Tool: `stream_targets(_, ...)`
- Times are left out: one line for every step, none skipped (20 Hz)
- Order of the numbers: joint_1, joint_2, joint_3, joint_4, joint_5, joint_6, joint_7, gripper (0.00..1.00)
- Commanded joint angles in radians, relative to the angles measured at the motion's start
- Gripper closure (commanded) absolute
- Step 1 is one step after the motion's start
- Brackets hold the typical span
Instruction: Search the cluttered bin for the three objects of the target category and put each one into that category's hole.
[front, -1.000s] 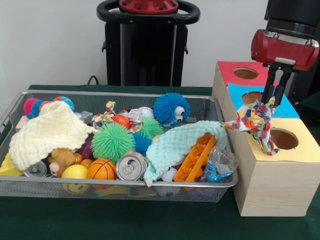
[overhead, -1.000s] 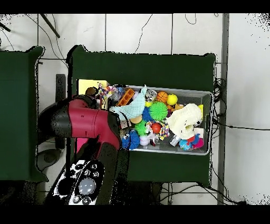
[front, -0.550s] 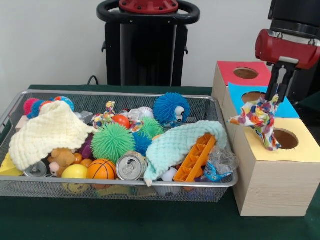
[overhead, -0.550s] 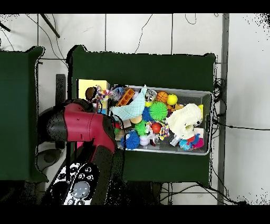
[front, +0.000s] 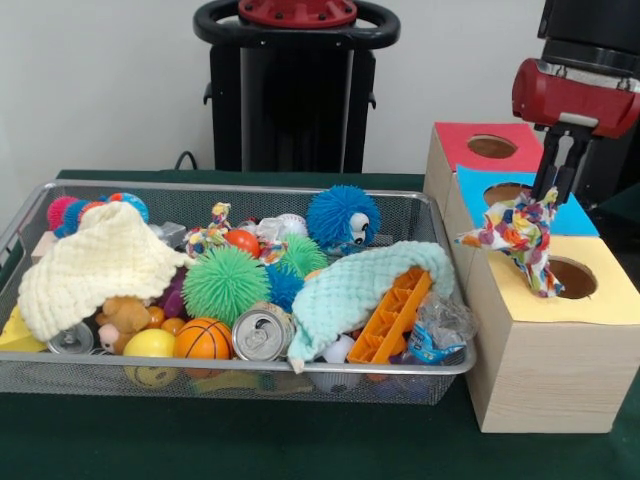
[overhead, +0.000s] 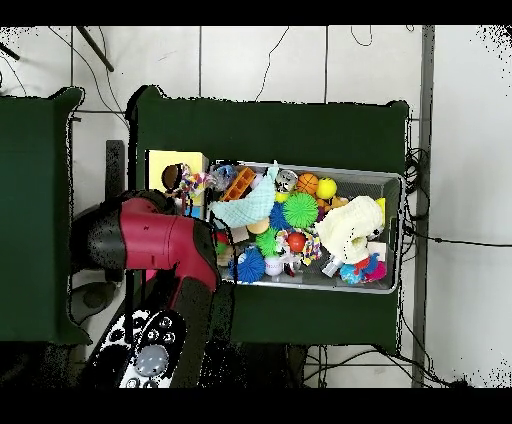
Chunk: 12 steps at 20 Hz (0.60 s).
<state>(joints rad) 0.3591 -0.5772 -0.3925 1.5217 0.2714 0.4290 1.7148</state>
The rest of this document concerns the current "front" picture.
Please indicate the wooden three-hole box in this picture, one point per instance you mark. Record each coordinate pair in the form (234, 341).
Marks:
(550, 370)

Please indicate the clear plastic packet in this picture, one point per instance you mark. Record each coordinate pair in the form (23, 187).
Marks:
(440, 325)

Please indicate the mint green waffle cloth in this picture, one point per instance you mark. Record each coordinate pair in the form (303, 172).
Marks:
(350, 290)

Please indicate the green spiky ball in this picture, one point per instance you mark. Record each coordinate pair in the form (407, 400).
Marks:
(225, 285)

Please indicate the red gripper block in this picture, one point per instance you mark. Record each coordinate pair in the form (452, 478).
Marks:
(575, 98)

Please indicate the cream waffle cloth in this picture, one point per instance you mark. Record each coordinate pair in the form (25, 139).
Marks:
(100, 260)

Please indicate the large blue spiky ball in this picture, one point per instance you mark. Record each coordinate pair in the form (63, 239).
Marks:
(335, 215)

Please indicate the silver drink can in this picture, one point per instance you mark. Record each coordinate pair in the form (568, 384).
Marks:
(262, 335)

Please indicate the yellow ball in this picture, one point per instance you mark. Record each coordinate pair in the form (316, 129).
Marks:
(150, 344)

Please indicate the clear mesh bin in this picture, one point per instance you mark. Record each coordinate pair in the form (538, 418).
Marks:
(60, 375)

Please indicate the black panel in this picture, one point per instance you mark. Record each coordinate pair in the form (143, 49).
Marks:
(620, 180)

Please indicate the small brown teddy bear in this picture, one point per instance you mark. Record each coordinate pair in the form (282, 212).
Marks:
(125, 315)

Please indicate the colourful patterned cloth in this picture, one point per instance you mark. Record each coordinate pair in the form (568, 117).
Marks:
(525, 235)

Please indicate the small orange basketball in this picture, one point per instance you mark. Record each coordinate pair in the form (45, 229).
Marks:
(205, 340)

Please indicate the orange plastic gear toy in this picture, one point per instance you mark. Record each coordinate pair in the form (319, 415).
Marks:
(392, 315)

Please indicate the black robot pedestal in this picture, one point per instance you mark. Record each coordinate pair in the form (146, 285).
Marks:
(290, 110)

